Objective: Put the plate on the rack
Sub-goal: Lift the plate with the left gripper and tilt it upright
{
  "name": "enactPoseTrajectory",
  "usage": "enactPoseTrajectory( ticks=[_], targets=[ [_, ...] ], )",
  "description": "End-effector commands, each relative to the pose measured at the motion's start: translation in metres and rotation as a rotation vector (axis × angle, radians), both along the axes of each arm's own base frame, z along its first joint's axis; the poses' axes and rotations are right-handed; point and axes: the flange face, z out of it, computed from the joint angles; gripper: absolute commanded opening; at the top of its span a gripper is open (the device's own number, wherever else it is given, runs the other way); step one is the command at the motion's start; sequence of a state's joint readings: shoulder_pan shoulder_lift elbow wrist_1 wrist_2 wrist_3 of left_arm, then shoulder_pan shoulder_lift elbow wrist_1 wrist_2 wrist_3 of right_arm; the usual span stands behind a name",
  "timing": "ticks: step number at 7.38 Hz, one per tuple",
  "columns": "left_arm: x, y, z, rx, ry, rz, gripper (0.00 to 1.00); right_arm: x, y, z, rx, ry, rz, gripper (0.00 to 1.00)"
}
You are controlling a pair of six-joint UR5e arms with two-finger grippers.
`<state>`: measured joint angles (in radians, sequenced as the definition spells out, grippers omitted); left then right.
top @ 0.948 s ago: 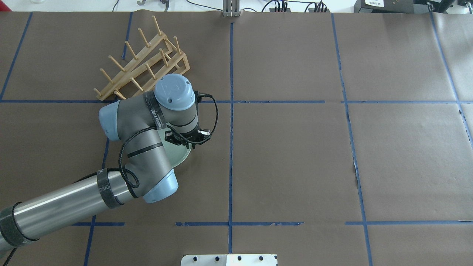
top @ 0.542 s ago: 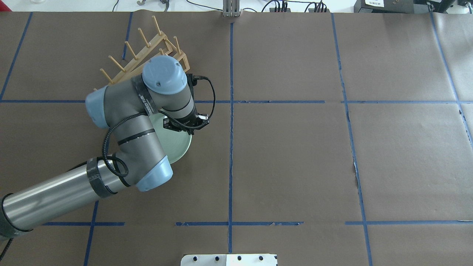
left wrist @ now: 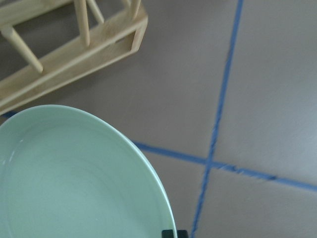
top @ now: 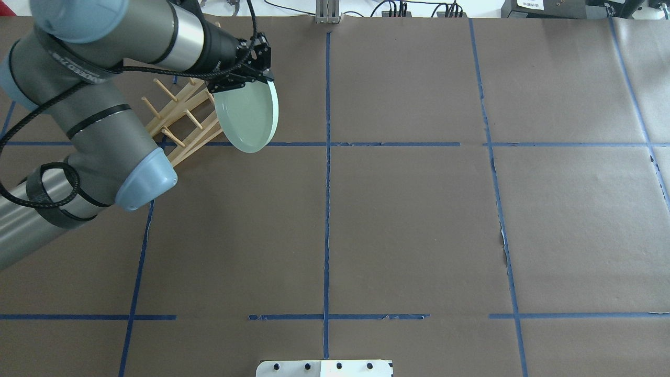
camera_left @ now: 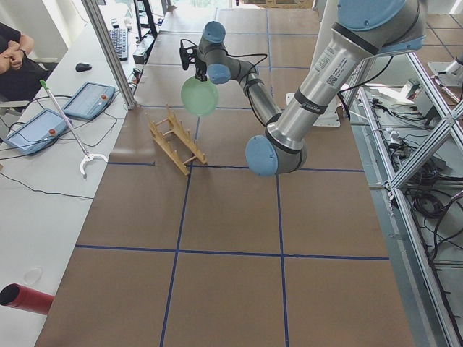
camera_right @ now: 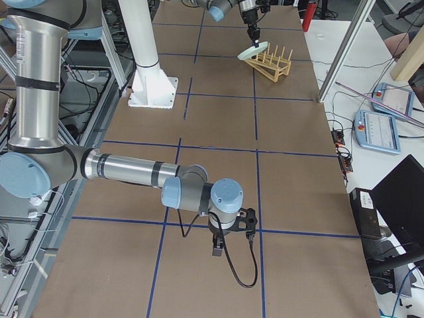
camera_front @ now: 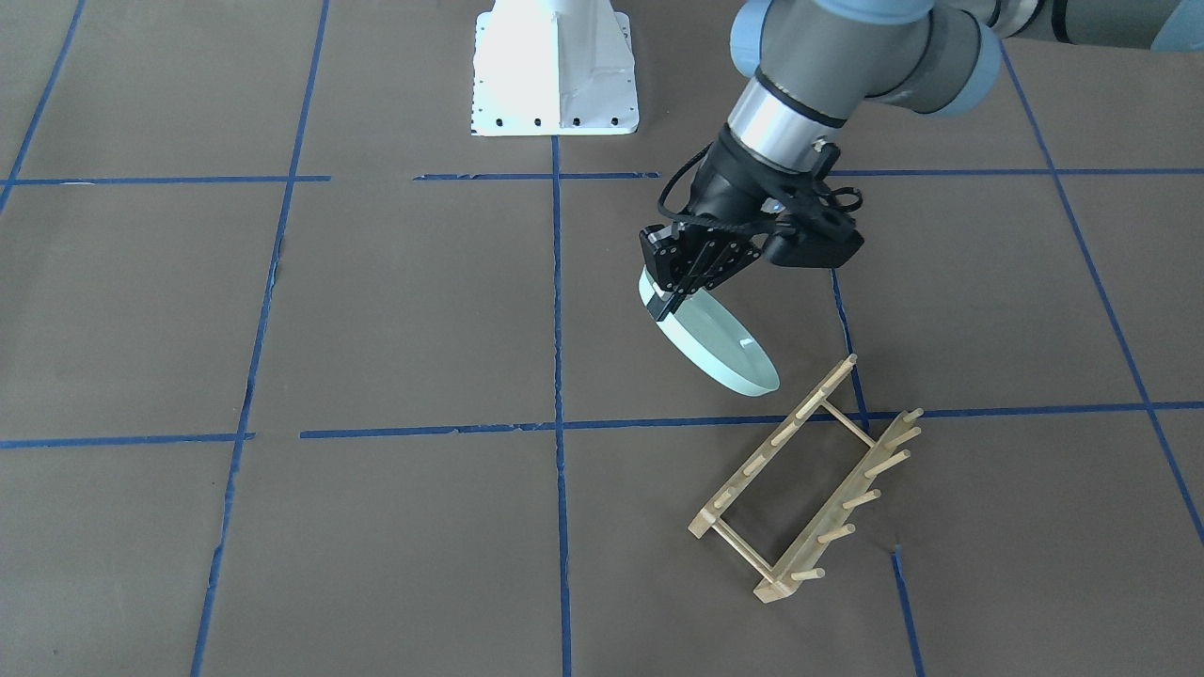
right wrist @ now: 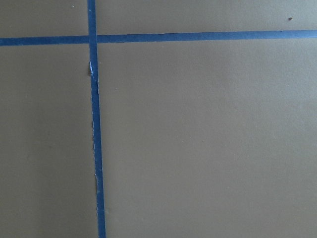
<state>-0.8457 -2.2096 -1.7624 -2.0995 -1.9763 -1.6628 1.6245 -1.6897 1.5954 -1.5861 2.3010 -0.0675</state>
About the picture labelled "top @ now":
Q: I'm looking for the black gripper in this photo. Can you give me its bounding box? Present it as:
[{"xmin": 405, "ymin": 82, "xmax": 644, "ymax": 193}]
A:
[{"xmin": 207, "ymin": 32, "xmax": 275, "ymax": 94}]

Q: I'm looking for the light green round plate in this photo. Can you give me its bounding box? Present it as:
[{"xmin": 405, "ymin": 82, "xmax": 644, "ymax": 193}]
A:
[{"xmin": 213, "ymin": 81, "xmax": 280, "ymax": 153}]

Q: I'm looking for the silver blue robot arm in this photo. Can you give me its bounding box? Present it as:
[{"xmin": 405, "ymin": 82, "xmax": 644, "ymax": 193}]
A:
[{"xmin": 2, "ymin": 1, "xmax": 278, "ymax": 269}]

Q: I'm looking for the wooden plate rack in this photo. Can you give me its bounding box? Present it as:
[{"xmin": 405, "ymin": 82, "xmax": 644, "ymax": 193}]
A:
[{"xmin": 141, "ymin": 78, "xmax": 223, "ymax": 167}]

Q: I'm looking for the grey aluminium post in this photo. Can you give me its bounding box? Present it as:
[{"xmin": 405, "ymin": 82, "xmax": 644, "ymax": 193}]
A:
[{"xmin": 314, "ymin": 0, "xmax": 342, "ymax": 24}]

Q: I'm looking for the black braided cable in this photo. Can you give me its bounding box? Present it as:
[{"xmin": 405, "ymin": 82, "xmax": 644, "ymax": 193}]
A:
[{"xmin": 0, "ymin": 0, "xmax": 262, "ymax": 210}]

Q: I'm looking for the white pedestal base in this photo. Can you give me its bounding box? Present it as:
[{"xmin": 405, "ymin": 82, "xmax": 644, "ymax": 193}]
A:
[{"xmin": 255, "ymin": 359, "xmax": 394, "ymax": 376}]

